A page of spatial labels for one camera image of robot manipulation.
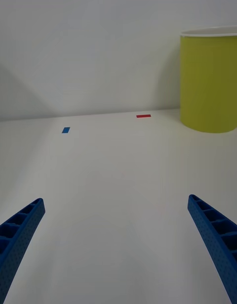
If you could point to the yellow-green plastic bin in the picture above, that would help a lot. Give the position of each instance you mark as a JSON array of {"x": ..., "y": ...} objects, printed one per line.
[{"x": 209, "y": 82}]

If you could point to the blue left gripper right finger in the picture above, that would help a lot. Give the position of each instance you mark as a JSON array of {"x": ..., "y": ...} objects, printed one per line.
[{"x": 217, "y": 235}]

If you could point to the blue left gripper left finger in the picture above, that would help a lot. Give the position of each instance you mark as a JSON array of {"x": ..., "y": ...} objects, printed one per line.
[{"x": 19, "y": 237}]

